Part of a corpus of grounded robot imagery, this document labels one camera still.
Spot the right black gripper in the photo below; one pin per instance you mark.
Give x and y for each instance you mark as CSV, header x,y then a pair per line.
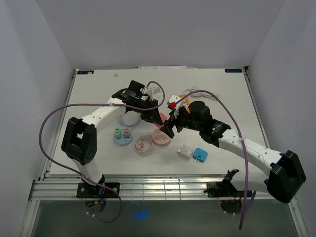
x,y
176,114

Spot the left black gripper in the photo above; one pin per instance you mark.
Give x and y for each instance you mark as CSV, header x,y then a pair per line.
x,y
153,116

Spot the coral pink plug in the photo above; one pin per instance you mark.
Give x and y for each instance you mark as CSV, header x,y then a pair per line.
x,y
163,118

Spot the pink brown charger plug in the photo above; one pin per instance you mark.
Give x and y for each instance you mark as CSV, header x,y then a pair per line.
x,y
127,132

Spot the green charger plug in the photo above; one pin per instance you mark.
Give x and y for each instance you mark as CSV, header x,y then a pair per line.
x,y
117,133

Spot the blue charger plug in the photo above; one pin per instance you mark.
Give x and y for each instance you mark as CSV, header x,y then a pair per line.
x,y
200,155

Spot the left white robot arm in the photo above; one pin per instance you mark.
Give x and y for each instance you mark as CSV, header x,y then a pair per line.
x,y
80,137

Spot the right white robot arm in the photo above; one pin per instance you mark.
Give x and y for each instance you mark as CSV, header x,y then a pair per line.
x,y
281,174

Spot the white grey charger plug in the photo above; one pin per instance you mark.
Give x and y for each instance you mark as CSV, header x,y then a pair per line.
x,y
185,151

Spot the pink round power strip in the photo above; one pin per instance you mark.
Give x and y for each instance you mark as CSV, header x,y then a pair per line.
x,y
160,138

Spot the orange power strip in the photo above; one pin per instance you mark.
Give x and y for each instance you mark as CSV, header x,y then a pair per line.
x,y
185,101

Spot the blue round power strip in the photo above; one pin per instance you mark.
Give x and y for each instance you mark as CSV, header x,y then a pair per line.
x,y
124,141

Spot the left corner label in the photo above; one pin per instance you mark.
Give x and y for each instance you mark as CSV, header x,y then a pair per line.
x,y
85,72

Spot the corner label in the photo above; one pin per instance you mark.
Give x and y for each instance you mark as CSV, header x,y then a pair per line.
x,y
233,70
85,72

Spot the right corner label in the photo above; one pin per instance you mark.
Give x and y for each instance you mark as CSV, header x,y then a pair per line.
x,y
233,70

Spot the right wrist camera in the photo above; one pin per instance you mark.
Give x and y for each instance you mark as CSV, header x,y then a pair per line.
x,y
175,104

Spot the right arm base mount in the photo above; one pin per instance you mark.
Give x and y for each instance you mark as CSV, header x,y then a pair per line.
x,y
232,185

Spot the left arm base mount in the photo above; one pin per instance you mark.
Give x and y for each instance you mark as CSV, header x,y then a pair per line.
x,y
86,190

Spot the aluminium rail frame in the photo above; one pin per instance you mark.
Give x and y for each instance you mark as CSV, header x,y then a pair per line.
x,y
167,205

